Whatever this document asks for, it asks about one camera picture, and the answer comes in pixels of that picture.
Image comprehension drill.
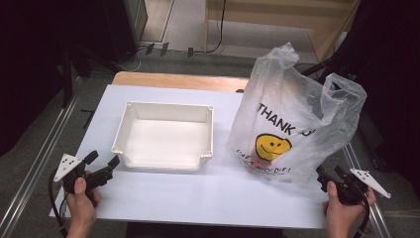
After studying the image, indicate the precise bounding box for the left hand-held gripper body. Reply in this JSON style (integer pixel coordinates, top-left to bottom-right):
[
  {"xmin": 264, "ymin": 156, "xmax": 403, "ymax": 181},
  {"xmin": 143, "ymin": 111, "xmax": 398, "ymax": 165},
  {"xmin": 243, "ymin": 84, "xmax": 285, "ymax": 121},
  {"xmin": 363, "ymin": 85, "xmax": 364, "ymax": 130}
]
[{"xmin": 53, "ymin": 153, "xmax": 115, "ymax": 195}]

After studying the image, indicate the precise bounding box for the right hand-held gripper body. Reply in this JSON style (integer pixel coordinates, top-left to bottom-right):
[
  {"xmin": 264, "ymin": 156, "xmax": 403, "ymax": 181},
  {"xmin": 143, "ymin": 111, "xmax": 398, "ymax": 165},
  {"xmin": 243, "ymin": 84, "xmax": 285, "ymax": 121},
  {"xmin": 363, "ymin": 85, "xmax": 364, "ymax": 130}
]
[{"xmin": 325, "ymin": 168, "xmax": 392, "ymax": 206}]

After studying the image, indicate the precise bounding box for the white plastic tray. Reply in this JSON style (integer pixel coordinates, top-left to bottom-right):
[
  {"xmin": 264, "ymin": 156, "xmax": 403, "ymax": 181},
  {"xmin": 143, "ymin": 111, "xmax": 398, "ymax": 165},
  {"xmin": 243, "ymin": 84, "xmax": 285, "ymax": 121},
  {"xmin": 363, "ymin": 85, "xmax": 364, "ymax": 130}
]
[{"xmin": 111, "ymin": 100, "xmax": 215, "ymax": 172}]

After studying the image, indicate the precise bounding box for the clear smiley plastic bag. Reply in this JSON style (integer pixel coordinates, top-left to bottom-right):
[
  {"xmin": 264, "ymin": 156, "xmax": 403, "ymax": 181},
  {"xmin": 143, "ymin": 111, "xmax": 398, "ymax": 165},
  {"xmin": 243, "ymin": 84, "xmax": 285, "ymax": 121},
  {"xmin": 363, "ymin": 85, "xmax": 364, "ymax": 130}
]
[{"xmin": 226, "ymin": 42, "xmax": 368, "ymax": 184}]

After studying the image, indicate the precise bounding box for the person's right hand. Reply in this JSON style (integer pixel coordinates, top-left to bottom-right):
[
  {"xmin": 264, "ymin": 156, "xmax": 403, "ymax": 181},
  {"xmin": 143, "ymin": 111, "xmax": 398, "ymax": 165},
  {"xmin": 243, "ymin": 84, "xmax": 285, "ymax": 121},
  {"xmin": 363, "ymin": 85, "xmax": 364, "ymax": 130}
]
[{"xmin": 321, "ymin": 180, "xmax": 377, "ymax": 229}]

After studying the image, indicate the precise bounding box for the person's left hand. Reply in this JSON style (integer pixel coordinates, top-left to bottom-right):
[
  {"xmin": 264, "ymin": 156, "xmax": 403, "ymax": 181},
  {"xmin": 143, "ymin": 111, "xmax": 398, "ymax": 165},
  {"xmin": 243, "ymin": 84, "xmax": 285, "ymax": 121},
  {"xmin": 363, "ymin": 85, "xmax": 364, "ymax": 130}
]
[{"xmin": 64, "ymin": 170, "xmax": 102, "ymax": 229}]

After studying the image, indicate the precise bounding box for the white board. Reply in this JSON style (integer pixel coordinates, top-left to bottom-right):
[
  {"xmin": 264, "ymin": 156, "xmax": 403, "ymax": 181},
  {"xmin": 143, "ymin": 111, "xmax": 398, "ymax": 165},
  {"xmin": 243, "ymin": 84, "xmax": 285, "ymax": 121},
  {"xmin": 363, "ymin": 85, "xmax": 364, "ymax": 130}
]
[{"xmin": 49, "ymin": 83, "xmax": 329, "ymax": 230}]

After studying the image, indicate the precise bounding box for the black metal stand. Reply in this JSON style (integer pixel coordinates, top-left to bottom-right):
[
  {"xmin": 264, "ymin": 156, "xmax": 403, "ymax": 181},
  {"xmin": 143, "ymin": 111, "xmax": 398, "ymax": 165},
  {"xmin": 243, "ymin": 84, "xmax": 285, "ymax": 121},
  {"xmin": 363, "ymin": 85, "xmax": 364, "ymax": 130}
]
[{"xmin": 59, "ymin": 44, "xmax": 74, "ymax": 109}]

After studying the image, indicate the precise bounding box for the wooden table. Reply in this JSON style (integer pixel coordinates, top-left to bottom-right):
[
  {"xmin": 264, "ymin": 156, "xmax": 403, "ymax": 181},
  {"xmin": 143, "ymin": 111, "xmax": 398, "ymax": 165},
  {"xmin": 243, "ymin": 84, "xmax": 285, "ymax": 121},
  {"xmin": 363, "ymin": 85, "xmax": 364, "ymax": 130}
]
[{"xmin": 111, "ymin": 70, "xmax": 251, "ymax": 93}]

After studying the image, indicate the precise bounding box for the black tripod stand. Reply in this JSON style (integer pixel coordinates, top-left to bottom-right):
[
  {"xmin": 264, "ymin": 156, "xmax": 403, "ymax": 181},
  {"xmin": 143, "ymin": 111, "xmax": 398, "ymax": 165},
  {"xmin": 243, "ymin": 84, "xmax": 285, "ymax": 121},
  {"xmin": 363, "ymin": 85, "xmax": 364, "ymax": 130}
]
[{"xmin": 300, "ymin": 58, "xmax": 341, "ymax": 83}]

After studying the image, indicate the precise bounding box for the dark cabinet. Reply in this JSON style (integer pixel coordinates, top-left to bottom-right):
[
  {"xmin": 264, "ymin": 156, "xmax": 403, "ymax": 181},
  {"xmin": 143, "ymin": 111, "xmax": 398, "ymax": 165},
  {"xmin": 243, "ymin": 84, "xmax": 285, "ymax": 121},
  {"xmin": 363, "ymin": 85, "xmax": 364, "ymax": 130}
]
[{"xmin": 100, "ymin": 0, "xmax": 149, "ymax": 64}]

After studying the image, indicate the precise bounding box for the wooden shelf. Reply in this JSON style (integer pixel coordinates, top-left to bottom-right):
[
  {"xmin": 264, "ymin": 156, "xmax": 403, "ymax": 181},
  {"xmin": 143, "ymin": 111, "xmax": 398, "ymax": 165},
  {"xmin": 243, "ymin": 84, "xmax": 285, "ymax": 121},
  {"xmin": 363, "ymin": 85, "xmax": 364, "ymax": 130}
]
[{"xmin": 203, "ymin": 0, "xmax": 362, "ymax": 63}]

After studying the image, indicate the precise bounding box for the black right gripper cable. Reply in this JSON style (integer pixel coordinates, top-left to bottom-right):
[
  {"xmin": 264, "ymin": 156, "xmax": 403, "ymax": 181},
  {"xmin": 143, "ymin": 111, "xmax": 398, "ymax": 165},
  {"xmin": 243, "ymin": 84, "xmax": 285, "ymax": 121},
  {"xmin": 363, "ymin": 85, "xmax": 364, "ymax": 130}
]
[{"xmin": 350, "ymin": 182, "xmax": 371, "ymax": 238}]

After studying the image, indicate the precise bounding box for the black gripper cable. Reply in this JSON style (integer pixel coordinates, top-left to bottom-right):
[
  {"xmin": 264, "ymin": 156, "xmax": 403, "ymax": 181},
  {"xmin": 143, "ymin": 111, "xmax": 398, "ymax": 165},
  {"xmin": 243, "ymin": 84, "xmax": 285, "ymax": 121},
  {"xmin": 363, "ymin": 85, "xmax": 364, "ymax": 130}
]
[
  {"xmin": 350, "ymin": 182, "xmax": 371, "ymax": 238},
  {"xmin": 48, "ymin": 168, "xmax": 69, "ymax": 238}
]

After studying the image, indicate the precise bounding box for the aluminium floor rail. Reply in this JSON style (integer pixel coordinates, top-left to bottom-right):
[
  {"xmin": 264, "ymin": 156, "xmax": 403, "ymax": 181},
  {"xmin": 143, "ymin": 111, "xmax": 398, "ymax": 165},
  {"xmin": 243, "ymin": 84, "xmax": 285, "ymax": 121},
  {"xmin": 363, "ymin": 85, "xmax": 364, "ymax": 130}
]
[
  {"xmin": 341, "ymin": 142, "xmax": 393, "ymax": 238},
  {"xmin": 0, "ymin": 95, "xmax": 81, "ymax": 238}
]

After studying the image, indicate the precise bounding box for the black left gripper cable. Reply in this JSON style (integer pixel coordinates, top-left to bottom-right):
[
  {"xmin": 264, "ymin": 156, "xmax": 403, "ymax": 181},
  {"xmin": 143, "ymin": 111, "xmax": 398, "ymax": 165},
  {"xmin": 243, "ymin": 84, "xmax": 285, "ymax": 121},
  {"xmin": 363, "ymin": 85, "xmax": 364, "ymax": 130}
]
[{"xmin": 48, "ymin": 168, "xmax": 69, "ymax": 238}]

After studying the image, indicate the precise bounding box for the white floor cable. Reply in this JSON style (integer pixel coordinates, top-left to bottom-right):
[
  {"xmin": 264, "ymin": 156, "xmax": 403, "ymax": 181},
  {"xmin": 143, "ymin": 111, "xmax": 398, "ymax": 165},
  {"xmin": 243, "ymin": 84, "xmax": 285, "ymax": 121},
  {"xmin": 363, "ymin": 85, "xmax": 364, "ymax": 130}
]
[{"xmin": 122, "ymin": 46, "xmax": 148, "ymax": 72}]

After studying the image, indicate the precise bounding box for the black hanging cable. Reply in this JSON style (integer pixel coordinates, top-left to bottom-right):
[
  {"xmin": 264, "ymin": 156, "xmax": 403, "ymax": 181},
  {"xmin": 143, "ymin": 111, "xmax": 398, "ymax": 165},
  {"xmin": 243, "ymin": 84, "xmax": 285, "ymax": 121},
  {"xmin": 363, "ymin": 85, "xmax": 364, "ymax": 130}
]
[{"xmin": 197, "ymin": 0, "xmax": 228, "ymax": 55}]

